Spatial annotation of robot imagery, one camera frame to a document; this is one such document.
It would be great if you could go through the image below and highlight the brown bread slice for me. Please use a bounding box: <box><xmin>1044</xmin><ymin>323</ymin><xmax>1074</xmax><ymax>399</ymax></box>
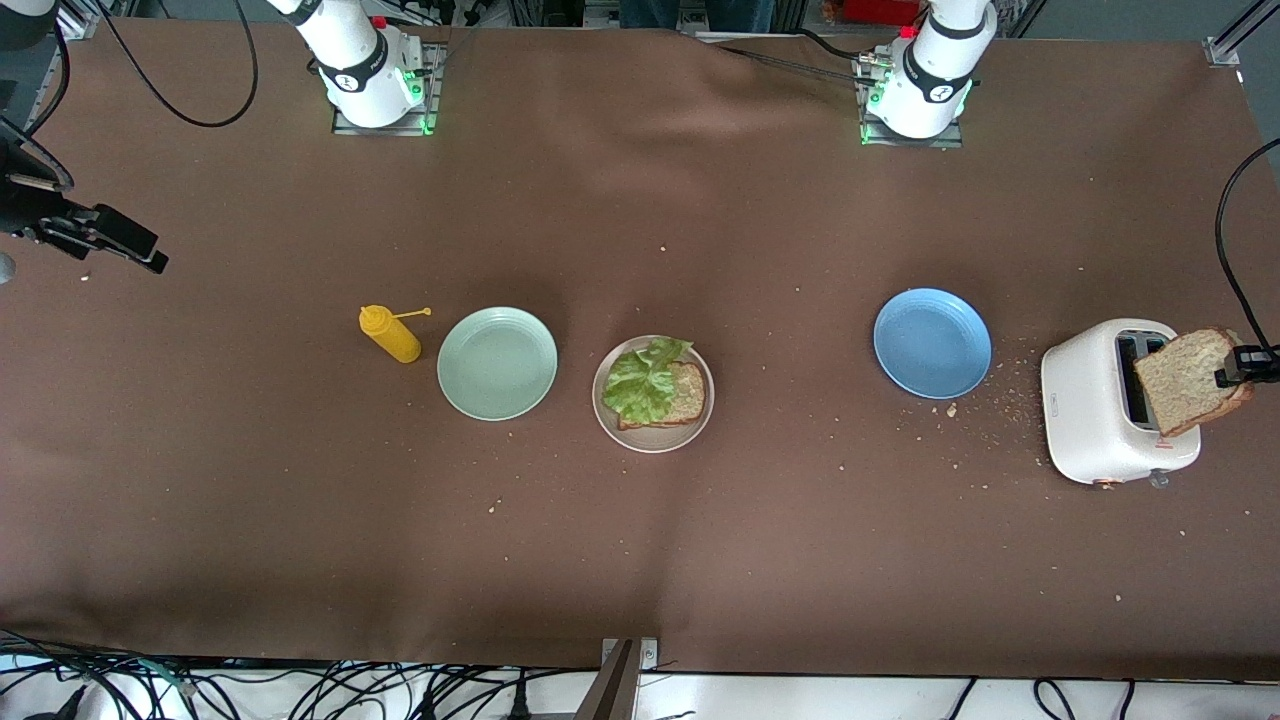
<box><xmin>1133</xmin><ymin>327</ymin><xmax>1255</xmax><ymax>438</ymax></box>
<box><xmin>617</xmin><ymin>360</ymin><xmax>708</xmax><ymax>432</ymax></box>

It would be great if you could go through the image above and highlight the yellow mustard squeeze bottle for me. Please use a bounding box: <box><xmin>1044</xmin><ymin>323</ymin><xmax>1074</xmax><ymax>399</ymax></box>
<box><xmin>359</xmin><ymin>305</ymin><xmax>433</xmax><ymax>364</ymax></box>

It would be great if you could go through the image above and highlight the green lettuce leaf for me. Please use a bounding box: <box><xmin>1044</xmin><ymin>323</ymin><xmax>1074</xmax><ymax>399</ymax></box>
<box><xmin>602</xmin><ymin>337</ymin><xmax>695</xmax><ymax>425</ymax></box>

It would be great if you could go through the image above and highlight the blue plate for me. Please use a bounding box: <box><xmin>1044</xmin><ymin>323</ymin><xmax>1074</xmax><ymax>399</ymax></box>
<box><xmin>873</xmin><ymin>288</ymin><xmax>993</xmax><ymax>400</ymax></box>

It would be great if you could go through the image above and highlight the pale green plate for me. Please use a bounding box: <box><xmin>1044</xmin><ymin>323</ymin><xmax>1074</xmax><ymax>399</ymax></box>
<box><xmin>437</xmin><ymin>306</ymin><xmax>559</xmax><ymax>422</ymax></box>

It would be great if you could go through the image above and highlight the beige plate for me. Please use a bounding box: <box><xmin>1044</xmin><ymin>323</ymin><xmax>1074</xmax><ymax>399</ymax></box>
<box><xmin>592</xmin><ymin>335</ymin><xmax>716</xmax><ymax>454</ymax></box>

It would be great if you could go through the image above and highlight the white two-slot toaster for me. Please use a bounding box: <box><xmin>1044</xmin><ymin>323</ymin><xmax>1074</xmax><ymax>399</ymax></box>
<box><xmin>1040</xmin><ymin>318</ymin><xmax>1203</xmax><ymax>491</ymax></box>

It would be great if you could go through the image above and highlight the red box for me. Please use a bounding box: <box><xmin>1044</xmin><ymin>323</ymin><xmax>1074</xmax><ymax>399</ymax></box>
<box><xmin>840</xmin><ymin>0</ymin><xmax>926</xmax><ymax>26</ymax></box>

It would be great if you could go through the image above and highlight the brown tablecloth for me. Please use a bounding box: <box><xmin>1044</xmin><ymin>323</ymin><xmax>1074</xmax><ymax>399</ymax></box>
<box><xmin>0</xmin><ymin>18</ymin><xmax>1280</xmax><ymax>683</ymax></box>

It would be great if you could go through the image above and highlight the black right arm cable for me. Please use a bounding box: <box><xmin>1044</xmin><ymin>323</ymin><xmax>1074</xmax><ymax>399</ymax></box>
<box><xmin>95</xmin><ymin>0</ymin><xmax>259</xmax><ymax>129</ymax></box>

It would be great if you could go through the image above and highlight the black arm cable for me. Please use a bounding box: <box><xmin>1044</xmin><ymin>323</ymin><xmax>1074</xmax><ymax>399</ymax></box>
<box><xmin>1215</xmin><ymin>138</ymin><xmax>1280</xmax><ymax>353</ymax></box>
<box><xmin>95</xmin><ymin>0</ymin><xmax>259</xmax><ymax>129</ymax></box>

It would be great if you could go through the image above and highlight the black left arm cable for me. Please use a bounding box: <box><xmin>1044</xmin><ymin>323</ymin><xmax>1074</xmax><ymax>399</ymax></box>
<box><xmin>1215</xmin><ymin>138</ymin><xmax>1280</xmax><ymax>353</ymax></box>

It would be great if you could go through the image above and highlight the aluminium frame rail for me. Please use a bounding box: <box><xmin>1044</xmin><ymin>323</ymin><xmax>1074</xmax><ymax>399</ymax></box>
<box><xmin>40</xmin><ymin>0</ymin><xmax>101</xmax><ymax>131</ymax></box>
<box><xmin>1205</xmin><ymin>0</ymin><xmax>1280</xmax><ymax>69</ymax></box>

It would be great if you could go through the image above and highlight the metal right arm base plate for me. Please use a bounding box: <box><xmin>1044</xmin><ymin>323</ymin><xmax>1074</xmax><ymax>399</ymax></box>
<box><xmin>332</xmin><ymin>42</ymin><xmax>441</xmax><ymax>136</ymax></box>

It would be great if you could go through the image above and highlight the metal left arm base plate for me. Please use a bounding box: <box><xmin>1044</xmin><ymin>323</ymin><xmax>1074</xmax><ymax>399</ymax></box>
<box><xmin>858</xmin><ymin>50</ymin><xmax>966</xmax><ymax>149</ymax></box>

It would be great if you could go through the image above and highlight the teal floor cable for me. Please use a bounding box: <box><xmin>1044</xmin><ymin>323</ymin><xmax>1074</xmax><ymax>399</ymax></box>
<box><xmin>125</xmin><ymin>655</ymin><xmax>201</xmax><ymax>701</ymax></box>

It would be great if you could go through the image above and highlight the black cable on tablecloth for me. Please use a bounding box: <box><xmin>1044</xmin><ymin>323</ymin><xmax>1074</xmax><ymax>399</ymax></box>
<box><xmin>715</xmin><ymin>45</ymin><xmax>879</xmax><ymax>86</ymax></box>

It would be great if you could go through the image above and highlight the metal mounting bracket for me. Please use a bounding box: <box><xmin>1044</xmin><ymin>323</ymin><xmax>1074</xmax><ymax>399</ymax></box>
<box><xmin>600</xmin><ymin>637</ymin><xmax>661</xmax><ymax>673</ymax></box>

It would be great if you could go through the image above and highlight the grey camera pole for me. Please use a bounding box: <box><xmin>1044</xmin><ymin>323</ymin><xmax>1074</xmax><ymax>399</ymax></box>
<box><xmin>573</xmin><ymin>640</ymin><xmax>641</xmax><ymax>720</ymax></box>

